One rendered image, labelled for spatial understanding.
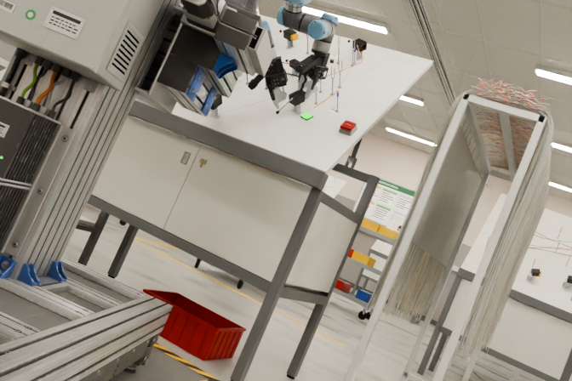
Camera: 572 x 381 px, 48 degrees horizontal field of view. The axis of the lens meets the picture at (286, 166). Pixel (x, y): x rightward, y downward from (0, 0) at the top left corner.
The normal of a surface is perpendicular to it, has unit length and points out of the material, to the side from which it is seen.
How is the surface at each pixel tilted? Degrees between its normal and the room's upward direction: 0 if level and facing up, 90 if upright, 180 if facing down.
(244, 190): 90
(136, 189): 90
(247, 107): 49
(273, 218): 90
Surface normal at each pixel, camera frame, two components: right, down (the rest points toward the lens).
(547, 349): -0.36, -0.24
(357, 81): -0.02, -0.79
